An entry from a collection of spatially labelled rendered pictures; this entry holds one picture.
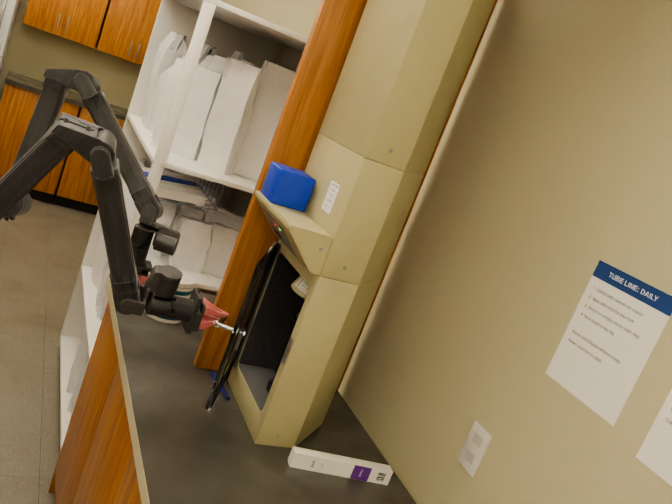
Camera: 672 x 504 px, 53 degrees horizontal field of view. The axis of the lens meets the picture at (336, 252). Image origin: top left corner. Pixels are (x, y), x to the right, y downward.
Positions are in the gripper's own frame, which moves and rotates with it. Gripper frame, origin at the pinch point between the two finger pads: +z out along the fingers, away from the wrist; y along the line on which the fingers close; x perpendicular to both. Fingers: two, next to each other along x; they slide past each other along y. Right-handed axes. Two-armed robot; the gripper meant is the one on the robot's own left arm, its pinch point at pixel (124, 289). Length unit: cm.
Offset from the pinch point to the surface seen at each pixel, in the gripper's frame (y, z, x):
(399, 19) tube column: 33, -93, -37
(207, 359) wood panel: 27.2, 12.5, -9.3
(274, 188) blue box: 23, -45, -26
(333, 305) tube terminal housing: 40, -25, -46
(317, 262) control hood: 32, -35, -46
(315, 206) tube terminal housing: 33, -44, -30
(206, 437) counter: 21, 16, -46
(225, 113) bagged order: 32, -50, 82
